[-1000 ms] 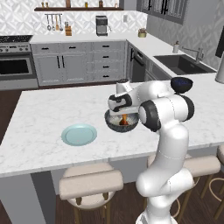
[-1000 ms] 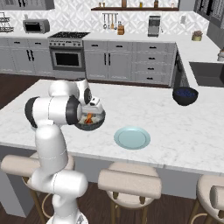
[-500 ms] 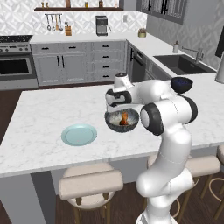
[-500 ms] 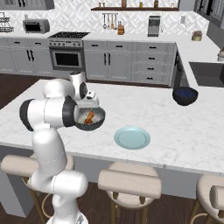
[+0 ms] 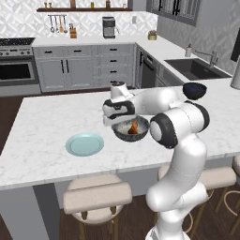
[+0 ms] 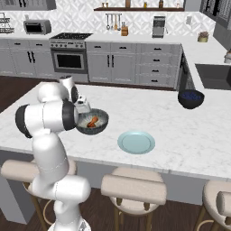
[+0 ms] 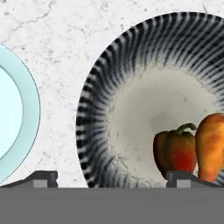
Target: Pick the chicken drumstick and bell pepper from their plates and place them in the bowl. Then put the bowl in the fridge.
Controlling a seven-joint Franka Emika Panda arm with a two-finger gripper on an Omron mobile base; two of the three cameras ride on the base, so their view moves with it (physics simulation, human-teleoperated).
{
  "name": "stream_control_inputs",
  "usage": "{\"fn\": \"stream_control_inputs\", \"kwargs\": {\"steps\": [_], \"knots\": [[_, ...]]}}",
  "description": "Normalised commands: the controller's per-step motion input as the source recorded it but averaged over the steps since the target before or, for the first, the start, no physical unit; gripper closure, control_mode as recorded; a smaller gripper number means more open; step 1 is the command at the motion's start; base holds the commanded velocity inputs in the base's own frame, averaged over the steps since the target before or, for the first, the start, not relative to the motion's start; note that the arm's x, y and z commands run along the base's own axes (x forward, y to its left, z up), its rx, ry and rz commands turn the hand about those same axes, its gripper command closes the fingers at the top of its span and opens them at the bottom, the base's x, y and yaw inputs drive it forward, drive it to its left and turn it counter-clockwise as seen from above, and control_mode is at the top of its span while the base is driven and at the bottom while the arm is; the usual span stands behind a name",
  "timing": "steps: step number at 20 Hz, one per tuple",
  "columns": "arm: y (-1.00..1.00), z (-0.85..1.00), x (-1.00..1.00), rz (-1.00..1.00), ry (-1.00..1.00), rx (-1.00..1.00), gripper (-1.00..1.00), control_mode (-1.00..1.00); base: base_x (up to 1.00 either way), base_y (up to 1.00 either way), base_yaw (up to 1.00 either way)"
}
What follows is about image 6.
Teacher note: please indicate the potted plant in basket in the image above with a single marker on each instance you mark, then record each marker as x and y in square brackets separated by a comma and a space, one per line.
[203, 37]

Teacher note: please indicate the grey base cupboards run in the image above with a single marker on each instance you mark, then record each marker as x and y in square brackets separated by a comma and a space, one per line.
[21, 60]

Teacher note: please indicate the white jar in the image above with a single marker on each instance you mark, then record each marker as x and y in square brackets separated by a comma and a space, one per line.
[228, 57]

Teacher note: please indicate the dark wall cupboards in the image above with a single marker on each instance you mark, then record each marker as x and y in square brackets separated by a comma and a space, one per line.
[216, 10]

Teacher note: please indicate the dark brown bottle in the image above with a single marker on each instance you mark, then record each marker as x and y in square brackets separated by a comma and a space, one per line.
[161, 4]

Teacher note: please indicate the orange chicken drumstick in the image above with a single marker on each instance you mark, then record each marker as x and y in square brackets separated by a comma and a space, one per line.
[92, 122]

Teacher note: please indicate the black bowl with blue contents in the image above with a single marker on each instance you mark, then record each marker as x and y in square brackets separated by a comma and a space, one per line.
[190, 100]

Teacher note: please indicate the beige cushioned bar stool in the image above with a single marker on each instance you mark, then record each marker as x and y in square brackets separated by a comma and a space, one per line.
[18, 170]
[216, 198]
[133, 186]

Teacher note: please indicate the wooden knife block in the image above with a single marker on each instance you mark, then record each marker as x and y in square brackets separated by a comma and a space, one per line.
[124, 30]

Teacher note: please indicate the utensil rail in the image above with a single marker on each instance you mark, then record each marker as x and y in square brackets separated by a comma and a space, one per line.
[113, 13]

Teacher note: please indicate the grey wall cupboard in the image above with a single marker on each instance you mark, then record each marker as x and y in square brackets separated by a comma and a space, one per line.
[30, 4]

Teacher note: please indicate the brown wooden wall shelf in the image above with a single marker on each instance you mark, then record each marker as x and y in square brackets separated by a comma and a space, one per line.
[138, 9]

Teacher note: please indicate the hanging wooden spatula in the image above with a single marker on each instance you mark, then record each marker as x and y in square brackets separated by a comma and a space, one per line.
[115, 26]

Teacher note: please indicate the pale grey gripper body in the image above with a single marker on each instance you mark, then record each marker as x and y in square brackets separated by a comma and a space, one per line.
[83, 107]

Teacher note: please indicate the white wall socket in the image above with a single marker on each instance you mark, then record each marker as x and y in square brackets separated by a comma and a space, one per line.
[189, 20]

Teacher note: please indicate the black gas hob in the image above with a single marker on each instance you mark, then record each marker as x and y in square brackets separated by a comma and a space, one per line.
[70, 36]

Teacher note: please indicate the light blue plate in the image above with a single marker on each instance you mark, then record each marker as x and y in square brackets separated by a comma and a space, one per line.
[136, 142]

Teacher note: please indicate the stainless steel oven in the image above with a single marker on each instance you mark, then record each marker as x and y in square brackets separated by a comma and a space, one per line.
[69, 60]

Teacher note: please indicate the yellow jar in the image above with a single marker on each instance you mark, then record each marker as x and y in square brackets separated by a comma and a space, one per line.
[145, 4]

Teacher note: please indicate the dark grey sink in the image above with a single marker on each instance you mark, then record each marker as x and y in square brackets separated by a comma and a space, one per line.
[215, 76]

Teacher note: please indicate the hanging metal ladle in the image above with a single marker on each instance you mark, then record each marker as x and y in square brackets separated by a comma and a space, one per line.
[108, 25]

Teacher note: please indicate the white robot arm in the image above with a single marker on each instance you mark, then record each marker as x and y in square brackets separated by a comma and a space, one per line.
[49, 156]

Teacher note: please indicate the grey cupboards and drawers run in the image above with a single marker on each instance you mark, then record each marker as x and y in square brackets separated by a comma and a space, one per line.
[132, 64]

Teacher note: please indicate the silver coffee machine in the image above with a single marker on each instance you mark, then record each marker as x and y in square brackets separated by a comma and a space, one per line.
[158, 27]

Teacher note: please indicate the silver toaster oven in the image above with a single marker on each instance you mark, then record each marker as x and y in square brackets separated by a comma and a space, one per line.
[37, 27]

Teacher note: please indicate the dark grey-blue bowl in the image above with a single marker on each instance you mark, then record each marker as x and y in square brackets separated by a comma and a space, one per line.
[100, 127]

